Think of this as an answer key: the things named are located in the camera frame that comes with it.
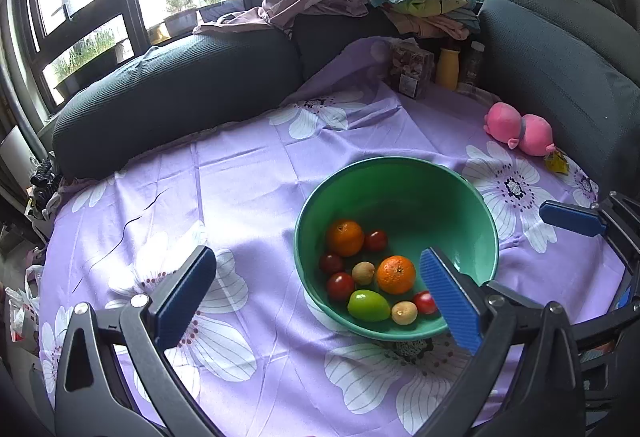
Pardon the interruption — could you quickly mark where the green lime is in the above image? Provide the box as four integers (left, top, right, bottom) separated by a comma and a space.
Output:
347, 289, 391, 323

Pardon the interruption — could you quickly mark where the long grass planter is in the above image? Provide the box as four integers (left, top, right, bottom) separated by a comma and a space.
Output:
52, 30, 131, 100

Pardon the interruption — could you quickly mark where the white plastic bag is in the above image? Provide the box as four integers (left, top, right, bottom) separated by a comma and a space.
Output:
5, 264, 43, 343

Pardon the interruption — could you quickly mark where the orange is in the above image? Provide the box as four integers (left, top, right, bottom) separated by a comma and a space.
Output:
327, 219, 365, 258
376, 255, 417, 295

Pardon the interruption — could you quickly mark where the purple floral tablecloth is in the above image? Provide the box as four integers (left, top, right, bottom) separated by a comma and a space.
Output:
37, 37, 628, 437

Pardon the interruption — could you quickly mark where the red cherry tomato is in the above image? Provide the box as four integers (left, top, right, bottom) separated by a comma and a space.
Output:
413, 291, 439, 316
327, 272, 357, 302
319, 252, 345, 274
363, 229, 389, 253

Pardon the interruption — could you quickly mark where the potted green plant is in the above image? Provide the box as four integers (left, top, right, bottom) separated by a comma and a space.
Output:
162, 0, 198, 38

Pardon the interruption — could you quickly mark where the dark glass jar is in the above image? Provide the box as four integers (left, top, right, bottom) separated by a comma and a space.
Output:
457, 41, 485, 93

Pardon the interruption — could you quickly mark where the pink plush toy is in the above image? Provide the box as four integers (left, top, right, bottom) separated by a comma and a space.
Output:
482, 102, 557, 155

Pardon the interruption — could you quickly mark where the thin black thread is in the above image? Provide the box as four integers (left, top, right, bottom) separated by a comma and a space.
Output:
75, 192, 166, 288

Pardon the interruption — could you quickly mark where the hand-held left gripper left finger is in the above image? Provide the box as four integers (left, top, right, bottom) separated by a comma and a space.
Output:
54, 244, 226, 437

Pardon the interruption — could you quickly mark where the small yellow packet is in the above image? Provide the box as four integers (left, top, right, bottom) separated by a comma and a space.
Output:
544, 148, 571, 175

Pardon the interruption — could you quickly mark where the tan longan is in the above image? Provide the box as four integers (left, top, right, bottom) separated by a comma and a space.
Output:
352, 261, 376, 285
391, 301, 418, 325

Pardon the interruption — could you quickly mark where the yellow bottle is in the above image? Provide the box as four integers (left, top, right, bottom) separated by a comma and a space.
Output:
435, 48, 461, 90

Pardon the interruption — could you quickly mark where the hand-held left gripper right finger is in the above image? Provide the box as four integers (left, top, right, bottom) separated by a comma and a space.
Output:
415, 246, 588, 437

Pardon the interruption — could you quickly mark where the green bowl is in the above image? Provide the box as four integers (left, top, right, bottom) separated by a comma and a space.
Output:
294, 156, 500, 342

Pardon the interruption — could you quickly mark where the pile of folded clothes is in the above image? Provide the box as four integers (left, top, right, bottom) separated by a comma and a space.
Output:
385, 0, 481, 40

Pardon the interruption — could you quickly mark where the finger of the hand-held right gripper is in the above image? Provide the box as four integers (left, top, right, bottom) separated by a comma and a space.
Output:
572, 299, 640, 413
539, 191, 640, 268

